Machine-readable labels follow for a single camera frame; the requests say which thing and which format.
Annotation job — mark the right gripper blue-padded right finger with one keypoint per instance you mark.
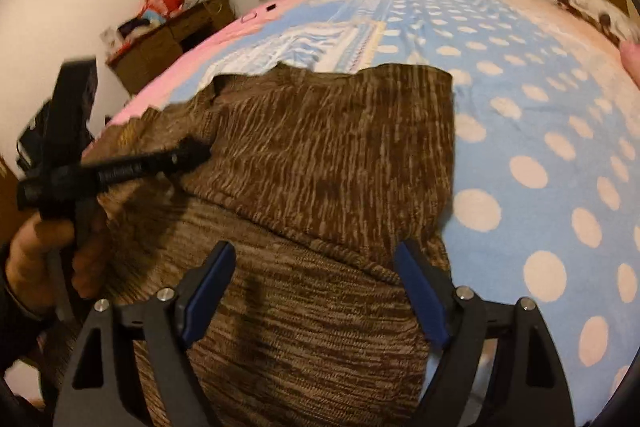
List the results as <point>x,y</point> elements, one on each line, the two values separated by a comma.
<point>527,384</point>

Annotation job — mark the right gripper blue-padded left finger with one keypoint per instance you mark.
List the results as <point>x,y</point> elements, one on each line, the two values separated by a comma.
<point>102,385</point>

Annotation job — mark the brown knitted sweater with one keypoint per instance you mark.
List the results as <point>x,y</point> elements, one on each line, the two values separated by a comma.
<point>314,178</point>

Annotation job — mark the dark sleeve forearm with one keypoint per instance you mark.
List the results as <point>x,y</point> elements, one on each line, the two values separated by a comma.
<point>19,328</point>

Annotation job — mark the person's left hand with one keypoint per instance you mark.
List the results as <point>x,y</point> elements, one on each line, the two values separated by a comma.
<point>27,266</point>

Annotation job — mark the black chair by desk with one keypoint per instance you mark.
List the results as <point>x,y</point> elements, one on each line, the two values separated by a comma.
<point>38,150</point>

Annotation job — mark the brown wooden desk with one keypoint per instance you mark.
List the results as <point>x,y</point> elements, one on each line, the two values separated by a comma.
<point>141,61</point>

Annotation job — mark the dark bag on desk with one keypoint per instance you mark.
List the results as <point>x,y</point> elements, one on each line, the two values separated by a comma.
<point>137,27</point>

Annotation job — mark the pink and blue patterned blanket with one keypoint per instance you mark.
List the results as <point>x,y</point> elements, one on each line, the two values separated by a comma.
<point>545,193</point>

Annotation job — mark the pink folded quilt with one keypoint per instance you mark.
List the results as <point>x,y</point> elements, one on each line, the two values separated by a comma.
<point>630,58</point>

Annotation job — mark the white patterned pillow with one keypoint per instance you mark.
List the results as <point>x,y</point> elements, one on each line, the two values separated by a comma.
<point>606,17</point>

